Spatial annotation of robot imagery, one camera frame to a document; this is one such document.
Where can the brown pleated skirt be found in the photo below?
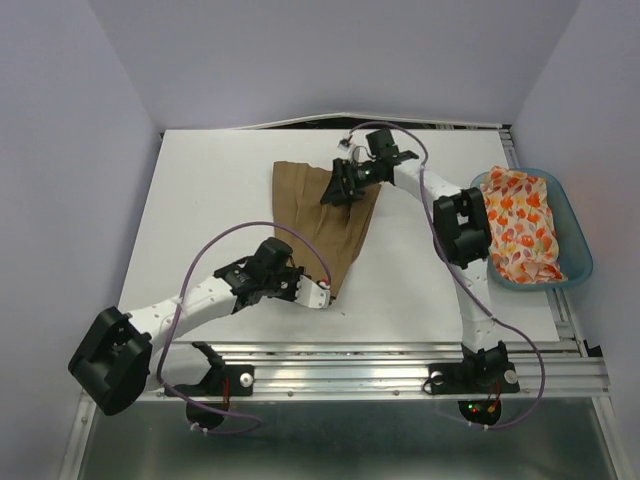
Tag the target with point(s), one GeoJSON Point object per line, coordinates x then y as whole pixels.
{"type": "Point", "coordinates": [338, 233]}

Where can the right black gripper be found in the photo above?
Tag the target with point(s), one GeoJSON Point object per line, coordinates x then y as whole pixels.
{"type": "Point", "coordinates": [338, 191]}

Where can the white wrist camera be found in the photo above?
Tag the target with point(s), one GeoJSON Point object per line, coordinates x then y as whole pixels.
{"type": "Point", "coordinates": [356, 153]}
{"type": "Point", "coordinates": [311, 294]}

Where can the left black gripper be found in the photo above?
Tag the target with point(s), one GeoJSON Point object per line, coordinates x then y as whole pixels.
{"type": "Point", "coordinates": [294, 272]}

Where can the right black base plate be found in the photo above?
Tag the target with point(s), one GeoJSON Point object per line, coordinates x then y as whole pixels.
{"type": "Point", "coordinates": [481, 395]}

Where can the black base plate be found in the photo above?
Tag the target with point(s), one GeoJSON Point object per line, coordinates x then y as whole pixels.
{"type": "Point", "coordinates": [209, 409]}
{"type": "Point", "coordinates": [481, 395]}

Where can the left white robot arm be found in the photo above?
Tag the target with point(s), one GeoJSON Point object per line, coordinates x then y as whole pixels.
{"type": "Point", "coordinates": [114, 359]}

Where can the orange floral skirt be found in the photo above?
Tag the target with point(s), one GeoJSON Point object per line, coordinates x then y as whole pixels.
{"type": "Point", "coordinates": [524, 248]}

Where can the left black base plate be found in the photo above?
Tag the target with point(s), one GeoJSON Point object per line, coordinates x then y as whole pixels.
{"type": "Point", "coordinates": [209, 409]}

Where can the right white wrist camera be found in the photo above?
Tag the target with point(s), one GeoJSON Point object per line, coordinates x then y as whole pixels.
{"type": "Point", "coordinates": [356, 153]}

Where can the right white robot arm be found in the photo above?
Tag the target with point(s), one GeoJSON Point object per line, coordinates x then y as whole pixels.
{"type": "Point", "coordinates": [458, 222]}

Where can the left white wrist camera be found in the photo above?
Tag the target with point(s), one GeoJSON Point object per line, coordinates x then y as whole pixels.
{"type": "Point", "coordinates": [311, 294]}

